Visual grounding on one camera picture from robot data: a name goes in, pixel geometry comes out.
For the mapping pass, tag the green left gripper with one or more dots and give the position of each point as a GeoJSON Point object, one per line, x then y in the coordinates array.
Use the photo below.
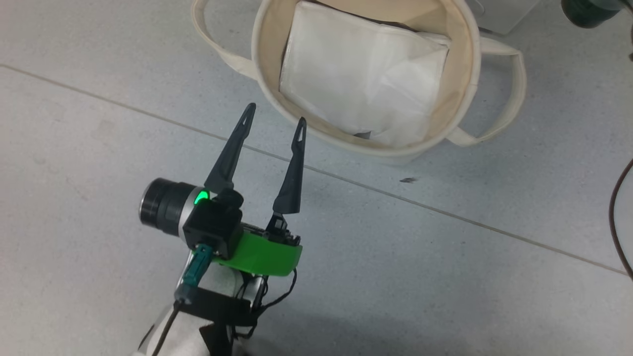
{"type": "Point", "coordinates": [262, 254]}

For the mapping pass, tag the beige fabric laundry basket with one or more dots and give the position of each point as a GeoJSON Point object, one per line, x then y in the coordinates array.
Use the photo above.
{"type": "Point", "coordinates": [264, 54]}

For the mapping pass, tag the white cloth basket liner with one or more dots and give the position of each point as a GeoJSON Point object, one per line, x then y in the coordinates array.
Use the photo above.
{"type": "Point", "coordinates": [366, 74]}

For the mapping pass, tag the white washing machine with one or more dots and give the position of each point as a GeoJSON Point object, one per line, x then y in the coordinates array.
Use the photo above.
{"type": "Point", "coordinates": [499, 14]}

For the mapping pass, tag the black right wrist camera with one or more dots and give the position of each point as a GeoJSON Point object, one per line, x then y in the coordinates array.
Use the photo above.
{"type": "Point", "coordinates": [591, 11]}

